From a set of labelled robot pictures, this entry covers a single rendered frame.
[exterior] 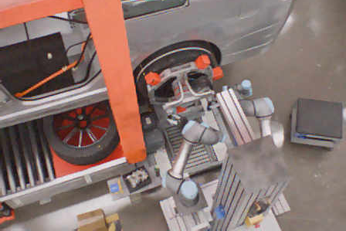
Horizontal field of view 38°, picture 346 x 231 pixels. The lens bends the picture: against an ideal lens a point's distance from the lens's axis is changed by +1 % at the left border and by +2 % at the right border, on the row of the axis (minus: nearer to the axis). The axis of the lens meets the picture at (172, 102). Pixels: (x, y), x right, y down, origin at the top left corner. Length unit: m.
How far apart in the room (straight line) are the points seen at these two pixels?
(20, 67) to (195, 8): 1.67
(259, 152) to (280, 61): 2.74
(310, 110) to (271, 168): 2.14
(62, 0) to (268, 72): 3.27
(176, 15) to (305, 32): 2.32
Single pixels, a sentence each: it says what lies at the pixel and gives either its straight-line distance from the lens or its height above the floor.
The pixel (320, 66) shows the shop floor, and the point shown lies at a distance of 5.28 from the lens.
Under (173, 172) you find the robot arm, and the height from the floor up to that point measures 1.07.
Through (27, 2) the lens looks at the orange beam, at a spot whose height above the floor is 2.73.
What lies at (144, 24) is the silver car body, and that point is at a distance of 3.37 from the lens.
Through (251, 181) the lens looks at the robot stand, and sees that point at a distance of 2.50.
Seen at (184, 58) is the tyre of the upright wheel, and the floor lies 1.16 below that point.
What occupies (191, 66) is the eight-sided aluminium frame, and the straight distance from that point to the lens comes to 3.78.
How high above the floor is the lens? 4.39
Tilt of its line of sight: 64 degrees down
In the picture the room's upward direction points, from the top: 1 degrees counter-clockwise
